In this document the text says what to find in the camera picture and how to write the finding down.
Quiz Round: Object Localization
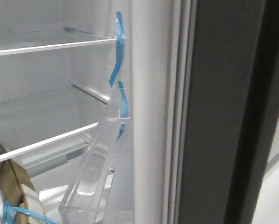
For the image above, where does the dark grey fridge door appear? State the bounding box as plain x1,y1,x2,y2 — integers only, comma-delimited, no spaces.
129,0,279,224

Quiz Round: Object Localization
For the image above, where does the clear plastic door bin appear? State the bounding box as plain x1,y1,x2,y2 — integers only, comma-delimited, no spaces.
59,88,134,224

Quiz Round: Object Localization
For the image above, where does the white fridge interior body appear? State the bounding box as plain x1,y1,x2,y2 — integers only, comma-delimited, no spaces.
0,0,134,224

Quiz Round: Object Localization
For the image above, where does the lower glass fridge shelf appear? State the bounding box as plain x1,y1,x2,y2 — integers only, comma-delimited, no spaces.
0,86,106,150

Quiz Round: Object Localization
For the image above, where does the glass fridge shelf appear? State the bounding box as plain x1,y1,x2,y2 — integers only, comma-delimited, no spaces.
0,86,106,150
0,29,116,56

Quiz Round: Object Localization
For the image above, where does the upper glass fridge shelf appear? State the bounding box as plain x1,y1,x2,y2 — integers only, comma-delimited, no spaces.
0,29,116,56

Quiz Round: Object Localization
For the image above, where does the middle blue tape strip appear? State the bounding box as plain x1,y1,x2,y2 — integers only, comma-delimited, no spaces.
117,81,129,140

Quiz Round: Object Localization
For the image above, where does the blue tape strip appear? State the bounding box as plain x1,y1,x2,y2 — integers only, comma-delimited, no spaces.
117,81,129,140
109,11,125,88

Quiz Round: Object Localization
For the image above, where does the upper blue tape strip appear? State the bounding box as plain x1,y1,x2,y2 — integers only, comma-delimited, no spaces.
109,11,125,88

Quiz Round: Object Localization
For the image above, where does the brown cardboard packing piece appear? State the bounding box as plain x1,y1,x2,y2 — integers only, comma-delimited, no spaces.
0,141,46,224

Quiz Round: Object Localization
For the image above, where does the lower left blue tape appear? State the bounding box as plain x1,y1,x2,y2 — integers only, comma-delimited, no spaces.
0,190,55,224

